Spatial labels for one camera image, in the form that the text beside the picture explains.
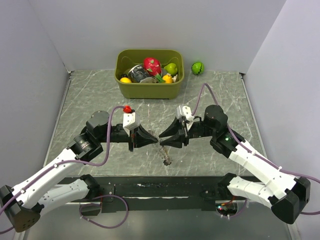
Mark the green watermelon toy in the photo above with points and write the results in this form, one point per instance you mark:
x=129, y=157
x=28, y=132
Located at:
x=197, y=68

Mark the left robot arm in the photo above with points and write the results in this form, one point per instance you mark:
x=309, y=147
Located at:
x=25, y=203

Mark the red dragon fruit toy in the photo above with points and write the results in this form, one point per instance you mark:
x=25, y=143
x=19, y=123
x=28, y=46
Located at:
x=152, y=66

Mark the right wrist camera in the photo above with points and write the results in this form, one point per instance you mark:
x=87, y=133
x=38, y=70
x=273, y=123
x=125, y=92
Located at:
x=184, y=112

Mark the green pear toy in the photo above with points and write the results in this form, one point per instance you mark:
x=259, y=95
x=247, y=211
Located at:
x=171, y=68

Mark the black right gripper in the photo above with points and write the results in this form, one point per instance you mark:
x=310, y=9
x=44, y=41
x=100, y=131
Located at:
x=176, y=128

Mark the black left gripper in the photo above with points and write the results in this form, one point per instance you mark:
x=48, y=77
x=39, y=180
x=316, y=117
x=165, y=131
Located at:
x=139, y=137

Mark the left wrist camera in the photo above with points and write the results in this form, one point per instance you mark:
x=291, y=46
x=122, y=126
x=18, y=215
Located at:
x=130, y=121

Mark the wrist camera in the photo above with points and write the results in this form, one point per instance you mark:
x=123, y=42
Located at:
x=184, y=112
x=130, y=121

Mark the yellow lemon toy right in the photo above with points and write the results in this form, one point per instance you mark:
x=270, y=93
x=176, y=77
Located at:
x=167, y=79

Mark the yellow lemon toy left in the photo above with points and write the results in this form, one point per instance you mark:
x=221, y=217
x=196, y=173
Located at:
x=125, y=80

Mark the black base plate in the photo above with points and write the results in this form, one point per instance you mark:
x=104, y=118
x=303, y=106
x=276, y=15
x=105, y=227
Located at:
x=150, y=193

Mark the yellow lemon toy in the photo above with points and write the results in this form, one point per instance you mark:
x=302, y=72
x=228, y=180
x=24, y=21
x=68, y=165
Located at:
x=125, y=80
x=167, y=79

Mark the olive green plastic bin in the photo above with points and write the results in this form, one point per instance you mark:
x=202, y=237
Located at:
x=129, y=58

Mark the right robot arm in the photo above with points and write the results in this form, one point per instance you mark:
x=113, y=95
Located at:
x=284, y=193

